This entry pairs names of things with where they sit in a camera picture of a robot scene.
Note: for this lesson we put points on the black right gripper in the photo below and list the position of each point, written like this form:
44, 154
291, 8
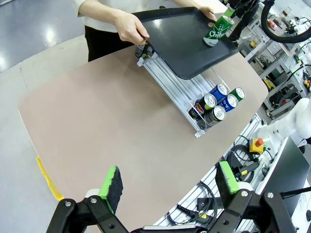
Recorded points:
244, 8

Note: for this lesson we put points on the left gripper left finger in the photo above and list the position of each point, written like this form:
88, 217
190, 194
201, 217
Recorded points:
111, 189

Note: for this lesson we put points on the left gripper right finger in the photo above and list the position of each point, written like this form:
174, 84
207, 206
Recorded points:
226, 179

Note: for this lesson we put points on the green Chilsung Cider can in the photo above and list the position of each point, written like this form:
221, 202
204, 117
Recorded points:
239, 93
216, 32

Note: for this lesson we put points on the black plastic serving tray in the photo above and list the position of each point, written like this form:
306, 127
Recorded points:
175, 41

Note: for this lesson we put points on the black Pepsi can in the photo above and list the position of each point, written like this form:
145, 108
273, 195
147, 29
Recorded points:
139, 51
216, 115
201, 106

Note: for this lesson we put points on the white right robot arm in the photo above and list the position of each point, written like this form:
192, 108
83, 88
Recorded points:
291, 121

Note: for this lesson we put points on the person's right forearm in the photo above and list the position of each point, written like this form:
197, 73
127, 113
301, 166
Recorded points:
97, 9

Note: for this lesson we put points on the person's left forearm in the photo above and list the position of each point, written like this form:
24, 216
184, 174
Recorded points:
187, 3

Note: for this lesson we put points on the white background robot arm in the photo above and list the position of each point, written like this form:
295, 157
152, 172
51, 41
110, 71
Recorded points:
300, 25

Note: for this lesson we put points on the person in light t-shirt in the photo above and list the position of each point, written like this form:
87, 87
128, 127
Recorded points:
104, 41

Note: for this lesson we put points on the person's left hand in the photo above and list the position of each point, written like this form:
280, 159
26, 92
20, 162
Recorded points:
208, 13

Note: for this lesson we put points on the person's right hand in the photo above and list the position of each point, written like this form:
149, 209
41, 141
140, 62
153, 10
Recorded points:
131, 28

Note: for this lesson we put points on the black yellow handheld controller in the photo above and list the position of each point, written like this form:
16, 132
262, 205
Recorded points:
245, 170

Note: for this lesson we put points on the yellow emergency stop button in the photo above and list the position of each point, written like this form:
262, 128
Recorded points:
255, 148

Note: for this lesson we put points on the aluminium profile base platform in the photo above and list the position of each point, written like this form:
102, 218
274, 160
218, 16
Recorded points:
250, 126

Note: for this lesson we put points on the black computer monitor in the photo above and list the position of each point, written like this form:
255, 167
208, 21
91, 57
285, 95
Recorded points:
286, 170

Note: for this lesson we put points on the yellow plastic strip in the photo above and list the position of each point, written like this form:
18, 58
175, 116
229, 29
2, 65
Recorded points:
48, 180

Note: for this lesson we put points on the yellow tool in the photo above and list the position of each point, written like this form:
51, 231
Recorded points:
269, 83

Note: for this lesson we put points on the blue Pocari Sweat can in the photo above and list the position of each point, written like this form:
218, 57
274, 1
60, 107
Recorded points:
218, 91
150, 50
230, 103

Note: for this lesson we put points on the aluminium frame cart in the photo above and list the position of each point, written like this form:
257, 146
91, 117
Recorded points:
279, 60

